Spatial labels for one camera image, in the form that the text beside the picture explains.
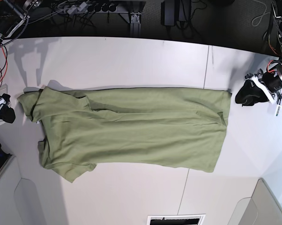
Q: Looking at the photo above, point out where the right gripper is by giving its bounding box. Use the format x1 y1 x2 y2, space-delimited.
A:
0 93 15 123

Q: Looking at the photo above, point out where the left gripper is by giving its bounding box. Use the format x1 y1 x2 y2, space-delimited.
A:
235 69 282 106

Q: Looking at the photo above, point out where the green t-shirt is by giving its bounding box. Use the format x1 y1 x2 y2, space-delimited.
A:
18 87 231 182

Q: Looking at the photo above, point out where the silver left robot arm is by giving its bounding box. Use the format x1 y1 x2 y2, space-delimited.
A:
235 0 282 106

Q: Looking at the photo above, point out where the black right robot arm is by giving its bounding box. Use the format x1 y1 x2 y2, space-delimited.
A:
0 0 42 124

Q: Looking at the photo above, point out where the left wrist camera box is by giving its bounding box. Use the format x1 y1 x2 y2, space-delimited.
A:
274 104 282 117

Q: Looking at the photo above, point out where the aluminium frame post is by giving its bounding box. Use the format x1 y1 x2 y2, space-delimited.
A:
129 12 142 38

